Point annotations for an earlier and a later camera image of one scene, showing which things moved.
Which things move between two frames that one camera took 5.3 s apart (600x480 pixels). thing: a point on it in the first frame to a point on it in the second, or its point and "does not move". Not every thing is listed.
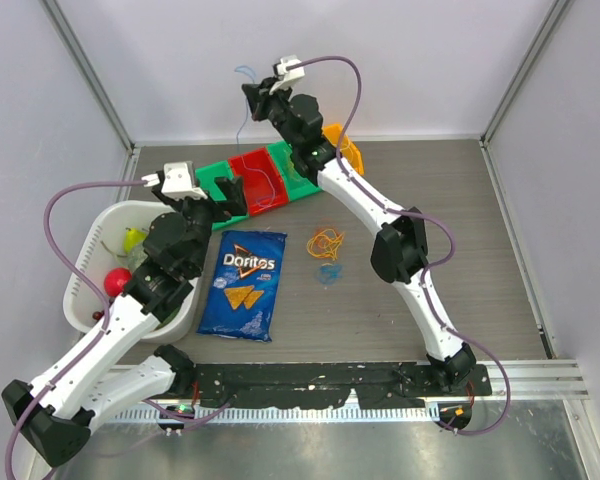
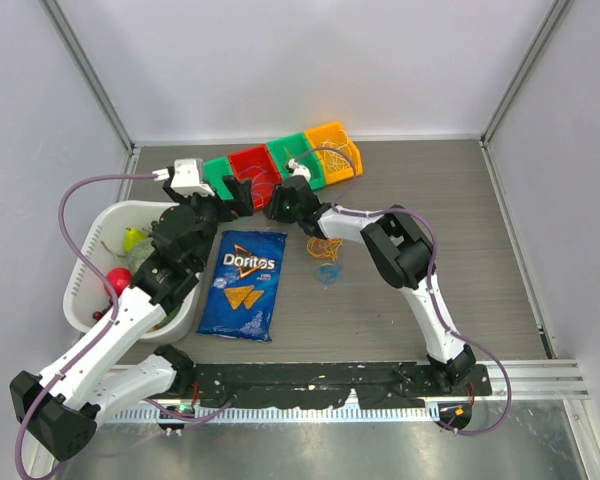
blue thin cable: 328,274 does not move
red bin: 263,186 does not move
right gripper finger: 256,94 to 277,193
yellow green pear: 132,237 does not move
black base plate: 332,385 does not move
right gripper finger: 258,110 to 271,208
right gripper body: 276,103 to 288,214
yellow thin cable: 325,243 does not move
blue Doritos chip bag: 244,289 does not move
